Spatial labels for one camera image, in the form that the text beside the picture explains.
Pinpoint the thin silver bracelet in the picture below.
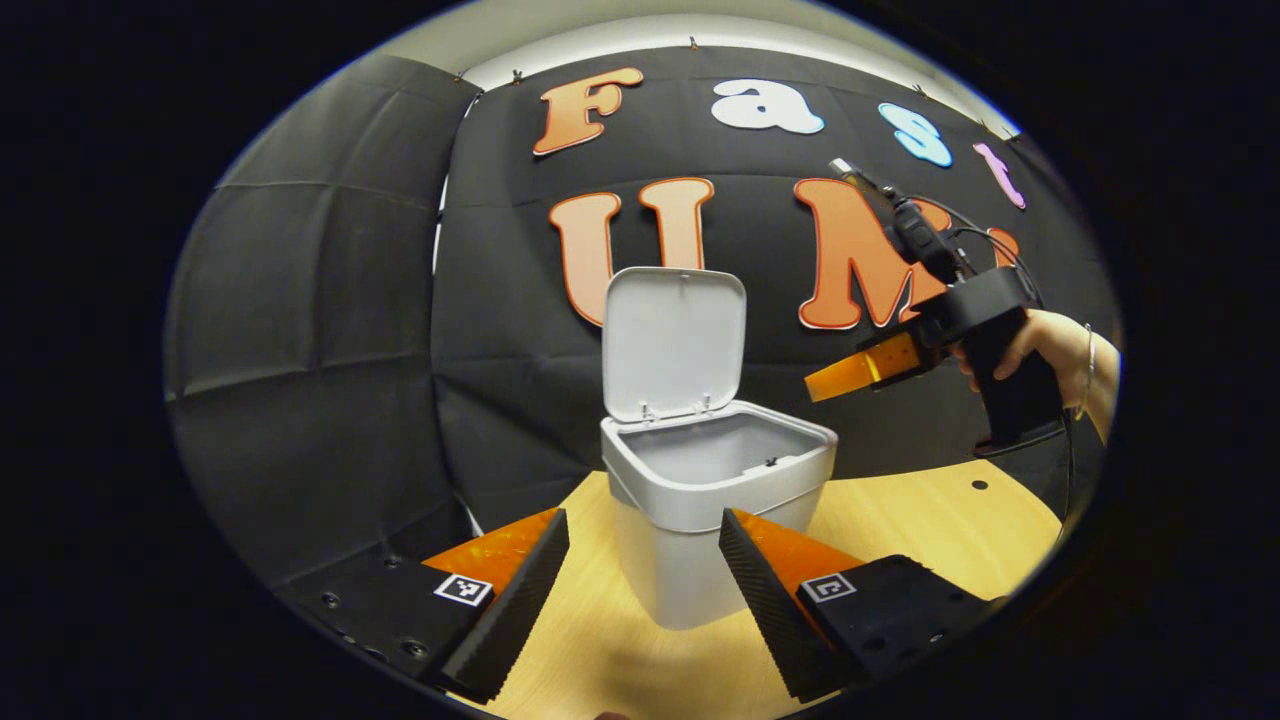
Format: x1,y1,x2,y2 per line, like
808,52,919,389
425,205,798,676
1075,322,1098,421

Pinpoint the black backdrop cloth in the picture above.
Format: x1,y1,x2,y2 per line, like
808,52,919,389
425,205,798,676
165,45,1121,593

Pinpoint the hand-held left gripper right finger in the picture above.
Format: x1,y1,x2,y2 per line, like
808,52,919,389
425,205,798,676
718,508,1011,704

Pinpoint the white desktop garbage bin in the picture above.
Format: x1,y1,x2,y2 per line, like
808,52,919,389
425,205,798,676
600,267,839,631

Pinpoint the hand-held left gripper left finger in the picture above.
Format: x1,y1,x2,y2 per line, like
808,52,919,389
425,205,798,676
275,508,571,704

